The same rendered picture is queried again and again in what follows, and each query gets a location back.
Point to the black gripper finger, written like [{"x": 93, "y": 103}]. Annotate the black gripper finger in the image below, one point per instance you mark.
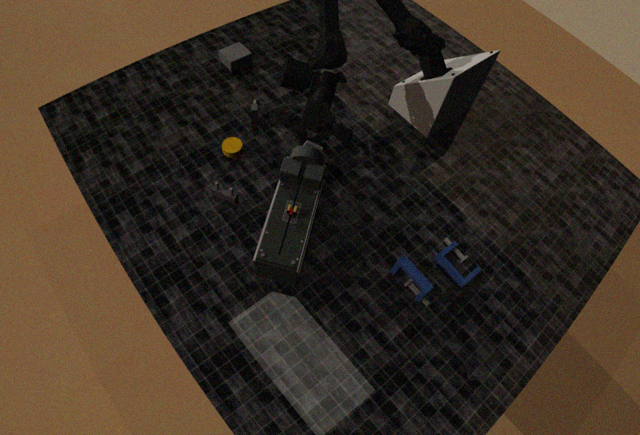
[
  {"x": 318, "y": 139},
  {"x": 301, "y": 136}
]

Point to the yellow short cylinder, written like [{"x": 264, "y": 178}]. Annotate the yellow short cylinder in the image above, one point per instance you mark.
[{"x": 232, "y": 147}]

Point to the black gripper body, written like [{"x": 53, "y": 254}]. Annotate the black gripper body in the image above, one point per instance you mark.
[{"x": 285, "y": 118}]

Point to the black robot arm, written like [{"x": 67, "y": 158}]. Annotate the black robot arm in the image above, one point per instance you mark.
[{"x": 411, "y": 33}]

